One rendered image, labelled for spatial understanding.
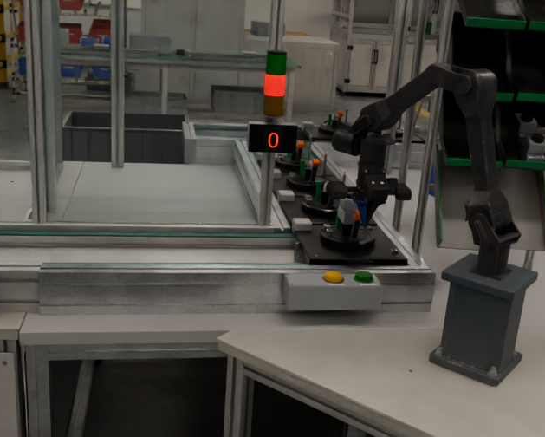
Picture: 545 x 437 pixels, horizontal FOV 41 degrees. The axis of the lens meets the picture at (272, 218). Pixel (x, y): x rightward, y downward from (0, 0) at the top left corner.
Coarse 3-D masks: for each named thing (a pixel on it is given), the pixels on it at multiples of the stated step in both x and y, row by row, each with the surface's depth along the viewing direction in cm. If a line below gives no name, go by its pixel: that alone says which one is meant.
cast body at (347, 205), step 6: (348, 198) 176; (342, 204) 177; (348, 204) 176; (354, 204) 176; (342, 210) 177; (348, 210) 176; (354, 210) 177; (342, 216) 177; (348, 216) 176; (342, 222) 177; (348, 222) 176; (360, 222) 177
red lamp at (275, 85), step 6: (270, 78) 175; (276, 78) 175; (282, 78) 175; (270, 84) 175; (276, 84) 175; (282, 84) 176; (264, 90) 177; (270, 90) 176; (276, 90) 176; (282, 90) 176
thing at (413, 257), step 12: (276, 156) 285; (312, 156) 275; (336, 168) 255; (348, 180) 240; (276, 204) 210; (276, 216) 202; (276, 228) 190; (288, 228) 191; (384, 228) 195; (396, 240) 189; (408, 252) 180; (408, 264) 172; (420, 264) 172
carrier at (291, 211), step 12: (288, 192) 211; (324, 192) 202; (288, 204) 207; (300, 204) 208; (312, 204) 202; (324, 204) 203; (336, 204) 204; (288, 216) 197; (300, 216) 198; (312, 216) 198; (324, 216) 198; (336, 216) 199
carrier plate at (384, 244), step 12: (312, 228) 189; (372, 228) 192; (300, 240) 179; (312, 240) 180; (384, 240) 183; (312, 252) 172; (324, 252) 172; (336, 252) 173; (348, 252) 173; (360, 252) 174; (372, 252) 174; (384, 252) 175; (312, 264) 169; (324, 264) 169; (336, 264) 169; (384, 264) 171; (396, 264) 172
